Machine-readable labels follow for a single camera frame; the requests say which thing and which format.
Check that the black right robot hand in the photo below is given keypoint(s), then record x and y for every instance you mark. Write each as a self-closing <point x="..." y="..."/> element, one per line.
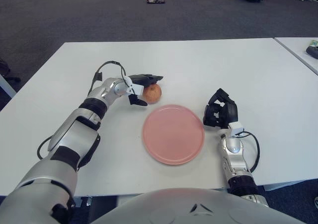
<point x="229" y="109"/>

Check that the grey handheld controller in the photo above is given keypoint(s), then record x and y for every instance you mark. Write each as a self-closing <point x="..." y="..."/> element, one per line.
<point x="313" y="51"/>

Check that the metal stand with caster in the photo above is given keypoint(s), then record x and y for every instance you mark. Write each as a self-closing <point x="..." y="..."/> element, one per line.
<point x="316" y="202"/>

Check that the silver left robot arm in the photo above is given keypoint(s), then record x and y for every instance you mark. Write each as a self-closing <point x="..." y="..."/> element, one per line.
<point x="72" y="134"/>

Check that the small green packet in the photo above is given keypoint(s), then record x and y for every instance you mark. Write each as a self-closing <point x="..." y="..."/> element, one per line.
<point x="314" y="42"/>

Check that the grey robot torso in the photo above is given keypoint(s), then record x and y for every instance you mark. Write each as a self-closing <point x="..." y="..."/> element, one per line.
<point x="161" y="209"/>

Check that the flat black device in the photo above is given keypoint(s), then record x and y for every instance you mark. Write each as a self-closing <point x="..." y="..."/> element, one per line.
<point x="155" y="1"/>

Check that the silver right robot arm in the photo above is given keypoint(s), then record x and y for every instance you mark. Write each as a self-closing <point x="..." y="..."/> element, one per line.
<point x="234" y="149"/>

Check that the red yellow apple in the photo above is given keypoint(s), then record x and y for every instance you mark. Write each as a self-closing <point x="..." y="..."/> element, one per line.
<point x="152" y="95"/>

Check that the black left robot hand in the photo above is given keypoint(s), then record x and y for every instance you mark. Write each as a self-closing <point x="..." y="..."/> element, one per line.
<point x="149" y="79"/>

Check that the black office chair base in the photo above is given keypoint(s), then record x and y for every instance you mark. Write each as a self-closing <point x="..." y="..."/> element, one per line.
<point x="3" y="67"/>

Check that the pink round plate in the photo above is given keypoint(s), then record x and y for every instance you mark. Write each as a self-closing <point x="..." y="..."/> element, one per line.
<point x="174" y="134"/>

